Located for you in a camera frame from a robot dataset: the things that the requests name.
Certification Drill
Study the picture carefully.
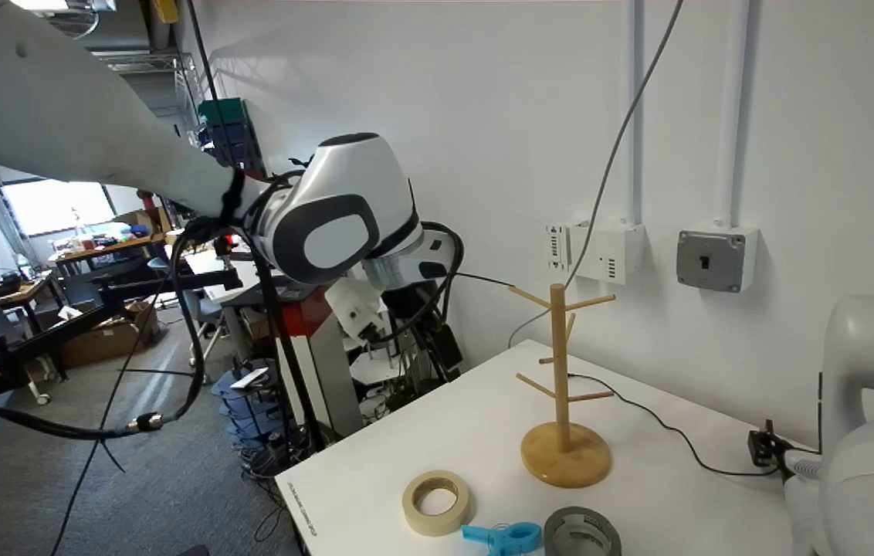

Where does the brown cardboard box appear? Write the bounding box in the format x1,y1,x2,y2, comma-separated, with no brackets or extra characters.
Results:
50,306,165,369

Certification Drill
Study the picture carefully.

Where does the teal blue box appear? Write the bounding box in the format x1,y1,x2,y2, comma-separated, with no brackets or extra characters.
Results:
195,97,267,172

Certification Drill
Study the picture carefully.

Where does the grey wall junction box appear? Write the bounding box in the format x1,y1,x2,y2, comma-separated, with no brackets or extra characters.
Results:
672,223,762,297

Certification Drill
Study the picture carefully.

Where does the black tripod pole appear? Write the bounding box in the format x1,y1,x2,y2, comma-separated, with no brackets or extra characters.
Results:
248,240,326,454

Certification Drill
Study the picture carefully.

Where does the black robot cable hose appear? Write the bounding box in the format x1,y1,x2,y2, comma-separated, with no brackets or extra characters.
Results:
0,168,253,445

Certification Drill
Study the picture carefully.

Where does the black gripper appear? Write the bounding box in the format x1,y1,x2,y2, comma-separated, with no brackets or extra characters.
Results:
382,282,461,365

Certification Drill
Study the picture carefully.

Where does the bright window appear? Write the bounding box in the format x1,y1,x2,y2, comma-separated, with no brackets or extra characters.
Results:
0,176,117,240

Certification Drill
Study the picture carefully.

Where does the black stand with white discs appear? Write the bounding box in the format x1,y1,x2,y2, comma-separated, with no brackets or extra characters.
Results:
345,306,468,419

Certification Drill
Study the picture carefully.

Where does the office swivel chair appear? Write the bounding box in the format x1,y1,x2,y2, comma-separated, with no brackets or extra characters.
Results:
182,287,248,390

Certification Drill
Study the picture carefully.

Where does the yellow hanging object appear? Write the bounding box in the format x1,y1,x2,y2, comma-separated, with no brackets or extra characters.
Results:
148,0,186,32

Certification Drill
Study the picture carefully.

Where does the white curved cylindrical object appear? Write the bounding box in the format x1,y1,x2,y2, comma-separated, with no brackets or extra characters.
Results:
783,292,874,556

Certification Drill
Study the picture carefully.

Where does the plain white wall box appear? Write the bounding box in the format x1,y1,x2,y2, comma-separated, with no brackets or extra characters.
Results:
568,216,650,291

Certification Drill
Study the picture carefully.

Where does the cream masking tape roll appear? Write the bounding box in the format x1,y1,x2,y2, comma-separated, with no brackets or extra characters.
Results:
398,466,480,541

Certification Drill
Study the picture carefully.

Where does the grey hanging cable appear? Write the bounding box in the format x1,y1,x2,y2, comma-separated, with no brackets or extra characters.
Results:
505,0,690,349

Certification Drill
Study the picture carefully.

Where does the blue plastic crate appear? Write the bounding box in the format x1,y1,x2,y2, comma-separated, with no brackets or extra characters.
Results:
210,366,293,471

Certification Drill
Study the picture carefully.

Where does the grey vertical wall conduit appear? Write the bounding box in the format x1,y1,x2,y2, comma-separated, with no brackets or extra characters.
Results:
628,0,653,228
725,0,765,232

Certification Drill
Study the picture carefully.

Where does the wooden peg holder stand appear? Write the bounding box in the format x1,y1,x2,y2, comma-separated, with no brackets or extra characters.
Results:
510,282,620,491

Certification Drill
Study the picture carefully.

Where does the thin black table cable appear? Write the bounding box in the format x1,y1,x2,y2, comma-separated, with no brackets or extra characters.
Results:
568,369,769,481

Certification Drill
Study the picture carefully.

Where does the red white machine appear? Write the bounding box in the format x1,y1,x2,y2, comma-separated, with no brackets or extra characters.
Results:
271,287,368,442

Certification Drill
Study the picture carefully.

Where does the white wall box with arrows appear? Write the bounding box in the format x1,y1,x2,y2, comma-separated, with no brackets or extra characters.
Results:
543,223,577,275

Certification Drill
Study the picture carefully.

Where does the small black connector device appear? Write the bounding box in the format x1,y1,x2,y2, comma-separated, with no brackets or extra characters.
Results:
745,417,801,481

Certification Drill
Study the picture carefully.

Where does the blue plastic clip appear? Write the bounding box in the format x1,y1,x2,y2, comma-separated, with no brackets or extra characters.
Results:
461,520,547,556

